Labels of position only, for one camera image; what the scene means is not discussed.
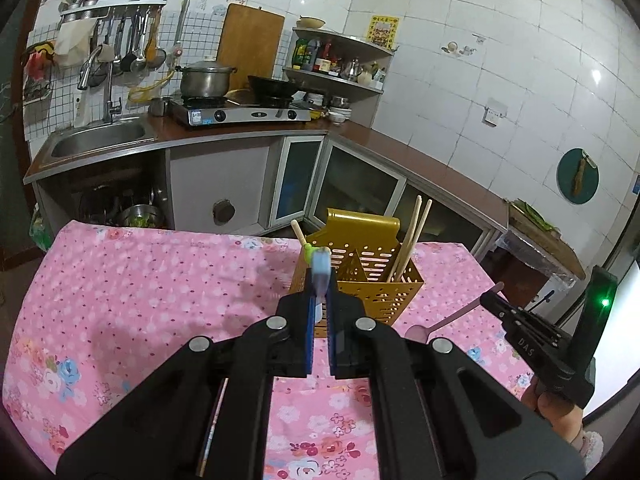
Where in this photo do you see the pink plastic spoon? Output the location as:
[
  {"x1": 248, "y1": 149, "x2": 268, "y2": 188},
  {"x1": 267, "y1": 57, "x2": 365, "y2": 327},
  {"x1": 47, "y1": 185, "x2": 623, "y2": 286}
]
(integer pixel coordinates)
[{"x1": 405, "y1": 297, "x2": 480, "y2": 344}]

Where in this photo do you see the wooden chopstick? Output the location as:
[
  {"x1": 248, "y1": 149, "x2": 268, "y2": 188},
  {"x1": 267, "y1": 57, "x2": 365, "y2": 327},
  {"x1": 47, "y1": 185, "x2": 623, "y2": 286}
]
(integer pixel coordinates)
[
  {"x1": 290, "y1": 219, "x2": 307, "y2": 246},
  {"x1": 398, "y1": 198, "x2": 433, "y2": 282},
  {"x1": 387, "y1": 194, "x2": 423, "y2": 283}
]

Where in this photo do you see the light blue plastic spoon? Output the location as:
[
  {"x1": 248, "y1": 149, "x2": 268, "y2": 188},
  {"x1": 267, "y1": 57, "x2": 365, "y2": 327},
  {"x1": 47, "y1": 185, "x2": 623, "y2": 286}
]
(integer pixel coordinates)
[{"x1": 310, "y1": 247, "x2": 332, "y2": 325}]

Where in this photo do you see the kitchen counter cabinet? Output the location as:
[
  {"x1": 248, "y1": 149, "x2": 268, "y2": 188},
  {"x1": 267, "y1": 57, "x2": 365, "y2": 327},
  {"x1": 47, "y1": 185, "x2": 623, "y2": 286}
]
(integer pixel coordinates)
[{"x1": 25, "y1": 115, "x2": 509, "y2": 258}]

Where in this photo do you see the right hand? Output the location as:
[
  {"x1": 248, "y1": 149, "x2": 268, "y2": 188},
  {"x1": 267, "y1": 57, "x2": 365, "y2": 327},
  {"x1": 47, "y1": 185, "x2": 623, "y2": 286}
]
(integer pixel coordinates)
[{"x1": 521, "y1": 376, "x2": 584, "y2": 444}]

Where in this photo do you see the pink floral tablecloth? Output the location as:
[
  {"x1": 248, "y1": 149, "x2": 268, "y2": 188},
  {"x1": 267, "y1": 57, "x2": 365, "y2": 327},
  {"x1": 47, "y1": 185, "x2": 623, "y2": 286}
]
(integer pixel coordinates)
[{"x1": 2, "y1": 219, "x2": 534, "y2": 480}]

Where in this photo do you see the yellow plastic utensil holder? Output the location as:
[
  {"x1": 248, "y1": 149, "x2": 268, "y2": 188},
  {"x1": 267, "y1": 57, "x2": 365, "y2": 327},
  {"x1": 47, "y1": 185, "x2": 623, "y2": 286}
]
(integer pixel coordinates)
[{"x1": 305, "y1": 208, "x2": 424, "y2": 325}]

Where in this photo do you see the steel sink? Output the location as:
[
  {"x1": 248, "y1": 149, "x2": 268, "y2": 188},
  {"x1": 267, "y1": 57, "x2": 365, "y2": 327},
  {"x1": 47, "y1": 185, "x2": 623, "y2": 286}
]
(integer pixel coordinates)
[{"x1": 41, "y1": 118, "x2": 154, "y2": 167}]

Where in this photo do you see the steel gas stove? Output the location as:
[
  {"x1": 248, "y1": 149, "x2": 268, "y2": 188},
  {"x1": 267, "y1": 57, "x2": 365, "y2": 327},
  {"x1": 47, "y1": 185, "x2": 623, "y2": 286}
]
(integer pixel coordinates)
[{"x1": 168, "y1": 98, "x2": 311, "y2": 128}]

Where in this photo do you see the steel faucet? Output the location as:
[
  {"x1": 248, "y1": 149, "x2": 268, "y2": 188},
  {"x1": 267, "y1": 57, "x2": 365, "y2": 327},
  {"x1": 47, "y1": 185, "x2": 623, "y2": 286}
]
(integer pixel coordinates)
[{"x1": 77, "y1": 44, "x2": 122, "y2": 124}]

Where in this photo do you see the steel cooking pot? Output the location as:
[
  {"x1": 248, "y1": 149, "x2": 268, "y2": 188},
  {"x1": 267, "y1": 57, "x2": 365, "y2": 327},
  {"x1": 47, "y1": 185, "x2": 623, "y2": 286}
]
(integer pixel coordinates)
[{"x1": 176, "y1": 58, "x2": 236, "y2": 99}]

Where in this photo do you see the black wok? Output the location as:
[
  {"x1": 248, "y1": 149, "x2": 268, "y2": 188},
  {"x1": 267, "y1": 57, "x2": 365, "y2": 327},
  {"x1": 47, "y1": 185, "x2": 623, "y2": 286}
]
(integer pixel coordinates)
[{"x1": 247, "y1": 75, "x2": 299, "y2": 108}]

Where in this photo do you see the corner shelf with bottles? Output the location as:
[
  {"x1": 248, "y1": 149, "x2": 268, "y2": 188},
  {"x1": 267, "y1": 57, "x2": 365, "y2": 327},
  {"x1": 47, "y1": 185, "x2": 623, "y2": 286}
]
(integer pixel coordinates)
[{"x1": 283, "y1": 26, "x2": 394, "y2": 100}]

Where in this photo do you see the wooden cutting board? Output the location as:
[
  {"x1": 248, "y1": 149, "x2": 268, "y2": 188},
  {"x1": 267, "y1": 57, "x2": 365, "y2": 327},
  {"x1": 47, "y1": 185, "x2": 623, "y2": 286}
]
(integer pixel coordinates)
[{"x1": 217, "y1": 3, "x2": 284, "y2": 90}]

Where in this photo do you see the green round wall board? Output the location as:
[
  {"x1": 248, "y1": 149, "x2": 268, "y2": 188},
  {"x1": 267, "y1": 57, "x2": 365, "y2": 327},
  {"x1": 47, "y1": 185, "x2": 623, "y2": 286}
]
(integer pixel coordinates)
[{"x1": 556, "y1": 148, "x2": 600, "y2": 205}]

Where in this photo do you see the yellow wall picture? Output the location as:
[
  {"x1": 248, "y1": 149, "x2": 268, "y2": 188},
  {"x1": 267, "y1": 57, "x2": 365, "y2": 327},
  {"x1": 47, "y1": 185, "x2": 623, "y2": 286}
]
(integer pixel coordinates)
[{"x1": 366, "y1": 15, "x2": 400, "y2": 50}]

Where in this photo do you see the wall utensil rack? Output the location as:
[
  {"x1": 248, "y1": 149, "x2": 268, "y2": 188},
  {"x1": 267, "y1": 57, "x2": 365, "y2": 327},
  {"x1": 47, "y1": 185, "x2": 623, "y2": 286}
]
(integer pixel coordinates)
[{"x1": 54, "y1": 0, "x2": 167, "y2": 67}]

